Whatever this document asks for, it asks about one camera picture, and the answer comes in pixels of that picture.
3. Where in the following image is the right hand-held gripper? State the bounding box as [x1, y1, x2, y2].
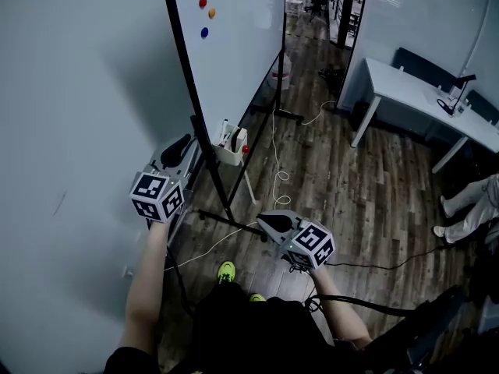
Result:
[255, 209, 337, 270]

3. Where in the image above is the person's left green shoe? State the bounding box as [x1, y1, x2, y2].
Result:
[217, 261, 237, 284]

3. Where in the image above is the person's right forearm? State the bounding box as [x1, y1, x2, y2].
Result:
[310, 265, 373, 350]

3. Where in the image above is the person's left forearm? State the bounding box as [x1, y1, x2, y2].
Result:
[119, 220, 172, 360]

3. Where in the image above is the white slanted support leg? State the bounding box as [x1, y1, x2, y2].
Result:
[239, 161, 258, 206]

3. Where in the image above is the black desk lamp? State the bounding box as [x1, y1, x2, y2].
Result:
[436, 74, 477, 117]

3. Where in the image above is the thin black floor cable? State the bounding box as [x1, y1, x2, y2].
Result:
[324, 243, 451, 271]

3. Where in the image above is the long white looped cable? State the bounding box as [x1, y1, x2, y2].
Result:
[270, 99, 337, 212]

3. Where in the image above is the dark desk partition panel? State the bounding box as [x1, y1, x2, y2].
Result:
[465, 89, 499, 126]
[391, 47, 457, 93]

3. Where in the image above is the white office desk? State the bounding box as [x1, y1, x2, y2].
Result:
[349, 56, 499, 175]

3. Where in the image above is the white marker caddy box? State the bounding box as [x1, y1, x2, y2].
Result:
[212, 118, 249, 167]

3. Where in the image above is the black-framed rolling whiteboard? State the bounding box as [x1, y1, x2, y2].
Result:
[159, 0, 306, 244]

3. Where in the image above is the thick black cable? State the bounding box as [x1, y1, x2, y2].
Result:
[303, 293, 414, 318]

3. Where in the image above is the person's black clothing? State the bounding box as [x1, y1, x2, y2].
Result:
[103, 282, 375, 374]

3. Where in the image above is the straight white power cord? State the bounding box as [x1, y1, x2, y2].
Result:
[162, 221, 260, 273]

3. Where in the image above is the white bucket with red label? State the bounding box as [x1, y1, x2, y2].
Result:
[268, 52, 293, 91]

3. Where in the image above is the grey office chair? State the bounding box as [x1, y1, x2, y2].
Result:
[463, 218, 499, 303]

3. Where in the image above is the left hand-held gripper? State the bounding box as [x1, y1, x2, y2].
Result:
[129, 133, 198, 224]

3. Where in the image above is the black pillar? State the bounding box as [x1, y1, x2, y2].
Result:
[337, 0, 356, 50]

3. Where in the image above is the black cable bundle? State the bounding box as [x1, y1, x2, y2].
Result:
[317, 67, 346, 85]

